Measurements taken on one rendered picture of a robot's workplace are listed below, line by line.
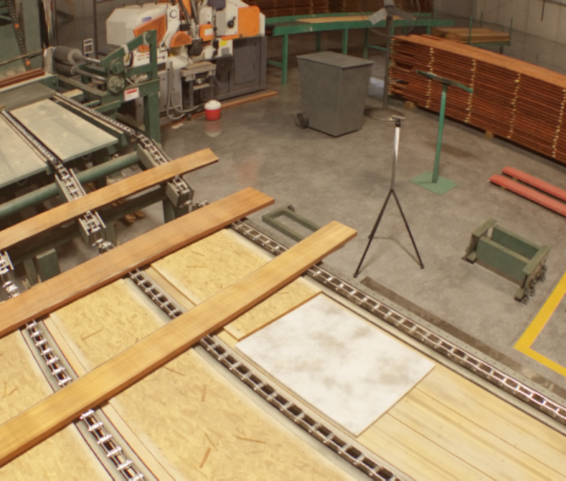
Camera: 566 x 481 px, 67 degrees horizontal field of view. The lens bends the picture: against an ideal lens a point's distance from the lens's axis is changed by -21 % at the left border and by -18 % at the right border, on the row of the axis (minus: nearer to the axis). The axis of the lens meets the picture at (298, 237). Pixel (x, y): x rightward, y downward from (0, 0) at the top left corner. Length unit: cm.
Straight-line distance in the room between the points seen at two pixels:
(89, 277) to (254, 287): 77
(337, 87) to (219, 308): 411
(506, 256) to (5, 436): 345
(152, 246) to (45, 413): 110
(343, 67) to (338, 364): 424
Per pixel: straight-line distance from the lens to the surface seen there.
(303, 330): 200
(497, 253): 391
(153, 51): 527
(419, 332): 206
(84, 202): 286
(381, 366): 188
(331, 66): 579
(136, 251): 243
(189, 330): 195
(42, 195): 312
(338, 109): 589
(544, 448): 183
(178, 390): 180
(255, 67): 782
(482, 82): 696
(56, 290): 231
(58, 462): 171
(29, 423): 179
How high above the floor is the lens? 218
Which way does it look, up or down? 32 degrees down
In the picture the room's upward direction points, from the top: 2 degrees clockwise
